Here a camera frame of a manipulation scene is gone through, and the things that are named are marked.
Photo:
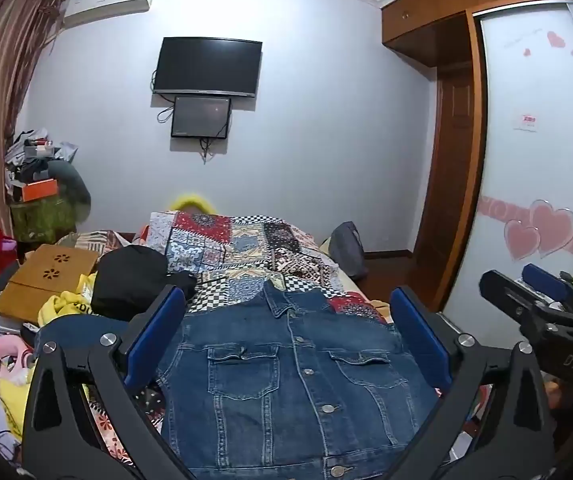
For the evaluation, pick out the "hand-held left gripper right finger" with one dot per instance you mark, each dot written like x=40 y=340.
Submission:
x=419 y=335

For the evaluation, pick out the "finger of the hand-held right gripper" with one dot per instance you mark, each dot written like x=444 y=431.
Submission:
x=511 y=295
x=546 y=280

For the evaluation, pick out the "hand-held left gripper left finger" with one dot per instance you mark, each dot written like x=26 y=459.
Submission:
x=155 y=336

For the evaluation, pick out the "blue denim jacket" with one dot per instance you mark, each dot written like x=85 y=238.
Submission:
x=286 y=390

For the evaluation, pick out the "black garment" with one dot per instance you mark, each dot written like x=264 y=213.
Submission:
x=131 y=280

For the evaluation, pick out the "yellow garment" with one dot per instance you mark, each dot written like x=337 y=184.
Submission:
x=64 y=306

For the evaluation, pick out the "floral bed sheet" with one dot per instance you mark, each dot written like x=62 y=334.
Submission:
x=116 y=435

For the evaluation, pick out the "grey bag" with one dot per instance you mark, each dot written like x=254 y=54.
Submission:
x=347 y=250

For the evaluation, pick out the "patchwork printed quilt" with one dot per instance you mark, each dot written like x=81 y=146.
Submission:
x=246 y=245

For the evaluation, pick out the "yellow plush item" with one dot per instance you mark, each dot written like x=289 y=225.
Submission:
x=194 y=201

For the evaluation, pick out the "pink item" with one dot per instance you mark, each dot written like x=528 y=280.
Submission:
x=6 y=352

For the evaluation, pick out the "dark green bag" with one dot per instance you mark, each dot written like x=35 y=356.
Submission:
x=74 y=185

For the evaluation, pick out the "orange box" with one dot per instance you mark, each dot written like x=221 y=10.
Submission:
x=40 y=190

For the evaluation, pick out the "wooden wardrobe with heart decals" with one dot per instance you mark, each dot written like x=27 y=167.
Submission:
x=531 y=85

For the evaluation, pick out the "pile of clutter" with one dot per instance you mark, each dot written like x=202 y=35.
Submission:
x=29 y=152

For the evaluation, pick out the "striped brown curtain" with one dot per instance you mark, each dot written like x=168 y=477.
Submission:
x=1 y=85

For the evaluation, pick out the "white air conditioner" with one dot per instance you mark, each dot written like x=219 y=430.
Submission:
x=109 y=2

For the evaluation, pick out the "small black wall monitor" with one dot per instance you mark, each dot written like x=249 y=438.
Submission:
x=200 y=116

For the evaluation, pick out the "black wall television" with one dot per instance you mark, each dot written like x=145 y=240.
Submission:
x=206 y=66

